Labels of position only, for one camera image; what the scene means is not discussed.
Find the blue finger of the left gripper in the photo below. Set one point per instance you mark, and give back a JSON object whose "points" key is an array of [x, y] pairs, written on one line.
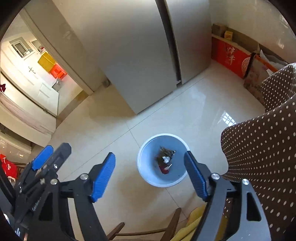
{"points": [[42, 157], [59, 156]]}

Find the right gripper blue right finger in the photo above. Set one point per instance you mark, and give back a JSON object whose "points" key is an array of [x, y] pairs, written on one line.
{"points": [[198, 174]]}

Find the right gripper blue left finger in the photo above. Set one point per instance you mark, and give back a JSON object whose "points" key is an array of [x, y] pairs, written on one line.
{"points": [[100, 175]]}

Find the red green snack packet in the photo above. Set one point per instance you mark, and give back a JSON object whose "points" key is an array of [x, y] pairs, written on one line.
{"points": [[165, 168]]}

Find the blue plastic trash bin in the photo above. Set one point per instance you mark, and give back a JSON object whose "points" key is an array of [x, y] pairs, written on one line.
{"points": [[164, 148]]}

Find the yellow cloth on chair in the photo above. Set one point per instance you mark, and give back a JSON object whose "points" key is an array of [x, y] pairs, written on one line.
{"points": [[186, 233]]}

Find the wooden chair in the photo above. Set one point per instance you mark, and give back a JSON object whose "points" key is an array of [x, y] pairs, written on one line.
{"points": [[148, 228]]}

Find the brown polka dot tablecloth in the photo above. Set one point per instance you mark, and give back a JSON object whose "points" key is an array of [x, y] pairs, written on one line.
{"points": [[262, 150]]}

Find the orange plastic stool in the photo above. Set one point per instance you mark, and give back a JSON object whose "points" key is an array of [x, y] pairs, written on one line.
{"points": [[58, 72]]}

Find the white door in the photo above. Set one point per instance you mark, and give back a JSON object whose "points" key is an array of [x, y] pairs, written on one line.
{"points": [[30, 78]]}

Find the yellow plastic stool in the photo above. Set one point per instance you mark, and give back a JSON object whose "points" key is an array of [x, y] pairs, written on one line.
{"points": [[47, 62]]}

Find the silver double-door refrigerator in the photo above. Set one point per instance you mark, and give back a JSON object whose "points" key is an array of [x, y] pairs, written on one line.
{"points": [[144, 47]]}

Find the red gift box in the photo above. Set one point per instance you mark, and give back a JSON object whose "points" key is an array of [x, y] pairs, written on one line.
{"points": [[230, 55]]}

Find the open cardboard box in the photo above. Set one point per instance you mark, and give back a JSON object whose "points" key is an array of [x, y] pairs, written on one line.
{"points": [[263, 63]]}

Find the small yellow box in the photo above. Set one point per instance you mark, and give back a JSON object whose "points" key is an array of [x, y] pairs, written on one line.
{"points": [[228, 35]]}

